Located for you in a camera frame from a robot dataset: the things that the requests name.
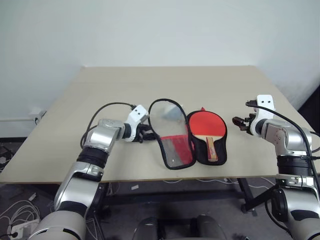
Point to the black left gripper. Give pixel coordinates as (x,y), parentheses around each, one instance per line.
(140,132)

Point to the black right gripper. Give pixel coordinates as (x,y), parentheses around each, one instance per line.
(250,123)

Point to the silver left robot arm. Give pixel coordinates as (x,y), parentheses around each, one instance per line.
(82,175)

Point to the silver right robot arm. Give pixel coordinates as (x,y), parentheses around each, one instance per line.
(292,155)

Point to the black paddle case, clear lid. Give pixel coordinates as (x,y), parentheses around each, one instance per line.
(175,140)

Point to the red table tennis paddle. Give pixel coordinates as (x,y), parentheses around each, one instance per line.
(205,125)

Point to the dark rounded grey shape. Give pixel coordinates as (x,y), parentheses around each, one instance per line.
(147,228)

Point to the white power strip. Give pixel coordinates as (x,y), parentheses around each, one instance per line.
(21,228)

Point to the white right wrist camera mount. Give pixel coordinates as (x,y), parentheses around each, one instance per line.
(265,107)

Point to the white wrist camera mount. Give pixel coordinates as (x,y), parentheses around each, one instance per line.
(265,107)
(137,112)

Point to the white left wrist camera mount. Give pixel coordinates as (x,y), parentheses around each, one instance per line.
(137,112)

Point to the black metal table frame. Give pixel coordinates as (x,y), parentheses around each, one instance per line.
(247,192)

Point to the white wall socket box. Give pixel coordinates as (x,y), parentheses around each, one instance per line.
(37,115)

